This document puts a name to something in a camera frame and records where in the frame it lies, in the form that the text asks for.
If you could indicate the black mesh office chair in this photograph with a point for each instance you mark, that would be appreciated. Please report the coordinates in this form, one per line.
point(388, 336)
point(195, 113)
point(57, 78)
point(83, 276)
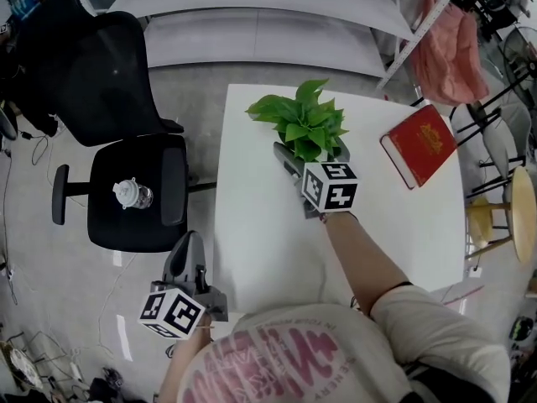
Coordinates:
point(100, 78)

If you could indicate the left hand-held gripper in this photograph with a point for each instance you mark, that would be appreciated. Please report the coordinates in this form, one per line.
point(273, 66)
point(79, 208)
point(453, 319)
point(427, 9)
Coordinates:
point(176, 313)

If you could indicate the black standing fan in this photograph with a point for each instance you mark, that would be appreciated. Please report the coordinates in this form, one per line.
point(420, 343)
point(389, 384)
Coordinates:
point(529, 69)

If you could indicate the red hardcover book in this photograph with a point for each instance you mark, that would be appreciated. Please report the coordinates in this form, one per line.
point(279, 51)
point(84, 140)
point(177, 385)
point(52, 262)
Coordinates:
point(423, 141)

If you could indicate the person's left forearm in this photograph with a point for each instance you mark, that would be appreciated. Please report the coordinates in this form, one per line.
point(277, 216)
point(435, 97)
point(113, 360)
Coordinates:
point(189, 359)

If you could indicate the pink fabric armchair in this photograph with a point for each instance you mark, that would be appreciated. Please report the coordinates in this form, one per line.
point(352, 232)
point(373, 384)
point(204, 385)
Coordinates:
point(449, 69)

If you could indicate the clear water bottle white lid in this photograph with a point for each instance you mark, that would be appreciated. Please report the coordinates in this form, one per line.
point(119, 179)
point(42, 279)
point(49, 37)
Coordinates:
point(128, 193)

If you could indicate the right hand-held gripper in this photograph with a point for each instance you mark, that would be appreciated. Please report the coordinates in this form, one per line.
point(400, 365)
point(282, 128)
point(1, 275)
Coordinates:
point(331, 187)

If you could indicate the person's white pink-print shirt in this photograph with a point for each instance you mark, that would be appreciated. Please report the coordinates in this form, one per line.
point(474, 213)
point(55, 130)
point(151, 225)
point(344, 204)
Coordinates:
point(335, 351)

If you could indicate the person's right forearm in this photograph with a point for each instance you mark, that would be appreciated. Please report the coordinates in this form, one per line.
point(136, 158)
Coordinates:
point(365, 263)

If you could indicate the yellow wooden stool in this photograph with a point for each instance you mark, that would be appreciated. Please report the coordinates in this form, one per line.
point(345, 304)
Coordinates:
point(478, 225)

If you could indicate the green potted plant white pot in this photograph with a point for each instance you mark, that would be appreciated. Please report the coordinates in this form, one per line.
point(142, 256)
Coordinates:
point(302, 128)

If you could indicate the grey chair black legs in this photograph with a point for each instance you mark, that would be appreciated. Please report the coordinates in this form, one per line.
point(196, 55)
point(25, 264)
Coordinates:
point(501, 141)

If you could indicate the white metal shelf rack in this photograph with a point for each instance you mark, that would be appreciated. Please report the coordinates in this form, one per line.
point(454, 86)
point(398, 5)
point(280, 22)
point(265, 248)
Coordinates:
point(260, 40)

